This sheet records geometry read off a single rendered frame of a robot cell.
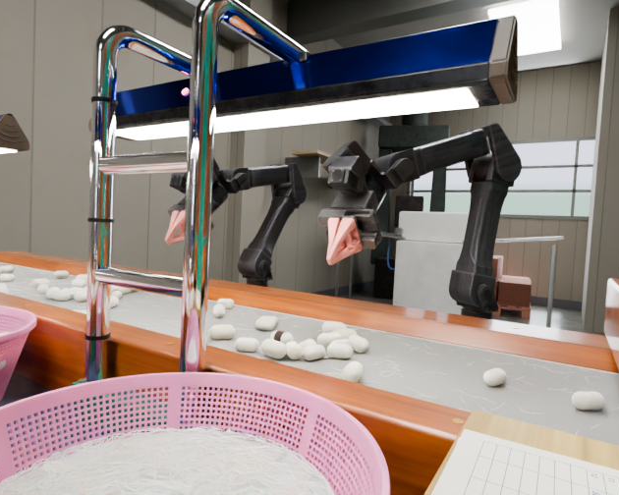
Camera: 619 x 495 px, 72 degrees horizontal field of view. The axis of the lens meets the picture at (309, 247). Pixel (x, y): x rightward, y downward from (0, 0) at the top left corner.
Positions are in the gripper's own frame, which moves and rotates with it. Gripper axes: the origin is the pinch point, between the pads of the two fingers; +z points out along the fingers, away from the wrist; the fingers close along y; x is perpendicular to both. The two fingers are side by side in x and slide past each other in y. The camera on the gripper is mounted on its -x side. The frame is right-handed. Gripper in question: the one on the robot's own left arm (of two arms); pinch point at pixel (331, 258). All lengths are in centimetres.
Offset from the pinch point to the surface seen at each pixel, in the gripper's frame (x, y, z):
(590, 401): 0.0, 35.4, 16.2
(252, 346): -4.1, -0.7, 21.0
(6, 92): -20, -231, -85
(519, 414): -2.2, 29.8, 20.6
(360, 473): -15.6, 22.4, 34.6
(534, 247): 395, -8, -452
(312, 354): -2.8, 7.1, 19.4
